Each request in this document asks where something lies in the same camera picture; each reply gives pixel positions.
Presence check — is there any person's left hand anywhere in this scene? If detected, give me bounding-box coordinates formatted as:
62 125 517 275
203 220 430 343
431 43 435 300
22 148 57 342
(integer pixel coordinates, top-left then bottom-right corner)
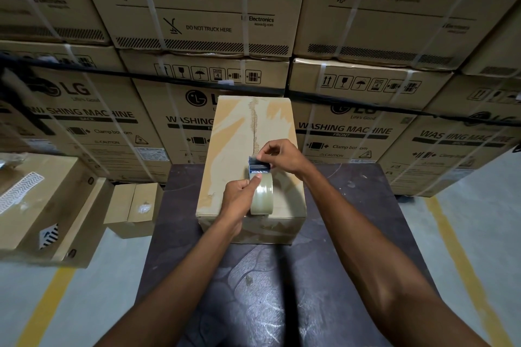
218 174 264 226

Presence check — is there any person's right hand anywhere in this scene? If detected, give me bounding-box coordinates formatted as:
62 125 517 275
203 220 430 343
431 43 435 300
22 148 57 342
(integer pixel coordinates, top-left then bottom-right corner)
257 139 315 181

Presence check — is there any clear packing tape roll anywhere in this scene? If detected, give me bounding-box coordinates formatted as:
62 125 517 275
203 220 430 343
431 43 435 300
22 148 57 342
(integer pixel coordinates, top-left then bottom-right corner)
249 171 274 217

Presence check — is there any blue tape cutter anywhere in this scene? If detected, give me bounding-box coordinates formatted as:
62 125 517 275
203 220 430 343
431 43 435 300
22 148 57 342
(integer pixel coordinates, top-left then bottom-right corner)
248 157 272 176

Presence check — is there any person's right forearm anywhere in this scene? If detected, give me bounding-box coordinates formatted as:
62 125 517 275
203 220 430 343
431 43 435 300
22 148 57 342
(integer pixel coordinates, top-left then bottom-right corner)
299 162 495 347

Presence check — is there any person's left forearm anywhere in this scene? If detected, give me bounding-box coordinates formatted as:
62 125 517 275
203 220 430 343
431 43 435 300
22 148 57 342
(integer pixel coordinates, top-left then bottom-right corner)
94 208 249 347

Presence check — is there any taped brown cardboard box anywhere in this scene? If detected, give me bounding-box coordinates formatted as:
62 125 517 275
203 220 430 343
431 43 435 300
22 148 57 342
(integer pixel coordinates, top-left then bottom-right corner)
195 95 308 246

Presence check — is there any small cardboard box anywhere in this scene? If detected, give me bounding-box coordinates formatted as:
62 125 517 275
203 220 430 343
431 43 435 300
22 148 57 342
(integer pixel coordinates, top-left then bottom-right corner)
103 182 164 240

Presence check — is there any stack of large cardboard boxes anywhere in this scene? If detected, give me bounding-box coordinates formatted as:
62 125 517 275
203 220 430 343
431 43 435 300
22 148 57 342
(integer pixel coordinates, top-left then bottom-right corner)
0 0 521 199

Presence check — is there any flat wide cardboard box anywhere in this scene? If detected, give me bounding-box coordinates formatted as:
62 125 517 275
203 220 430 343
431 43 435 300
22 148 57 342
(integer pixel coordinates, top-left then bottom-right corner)
0 152 115 269

